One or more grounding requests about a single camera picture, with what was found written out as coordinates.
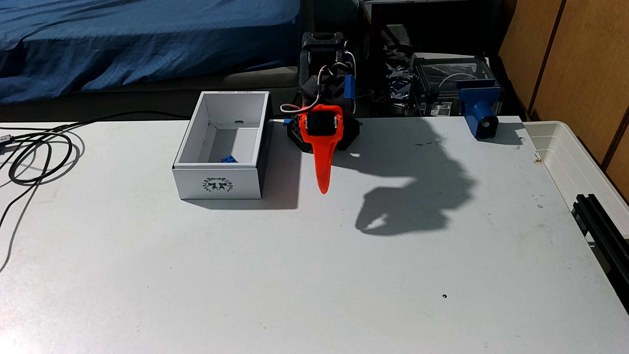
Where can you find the blue toy brick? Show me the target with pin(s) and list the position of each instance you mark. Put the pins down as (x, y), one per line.
(229, 159)

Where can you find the white cardboard box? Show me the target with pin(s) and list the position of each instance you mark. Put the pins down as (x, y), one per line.
(218, 184)

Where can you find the blue bed sheet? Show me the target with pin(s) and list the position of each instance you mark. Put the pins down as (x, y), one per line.
(123, 39)

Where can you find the white plastic bin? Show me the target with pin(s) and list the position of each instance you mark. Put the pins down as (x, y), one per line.
(570, 157)

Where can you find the brown wooden cabinet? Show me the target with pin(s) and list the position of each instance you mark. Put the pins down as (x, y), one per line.
(580, 59)

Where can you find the clear enclosure with black frame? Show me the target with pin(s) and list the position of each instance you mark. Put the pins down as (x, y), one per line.
(437, 73)

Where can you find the blue printed camera mount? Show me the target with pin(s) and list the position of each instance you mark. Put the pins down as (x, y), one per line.
(479, 105)

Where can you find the black aluminium rail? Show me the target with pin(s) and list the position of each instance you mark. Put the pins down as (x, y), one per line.
(602, 231)

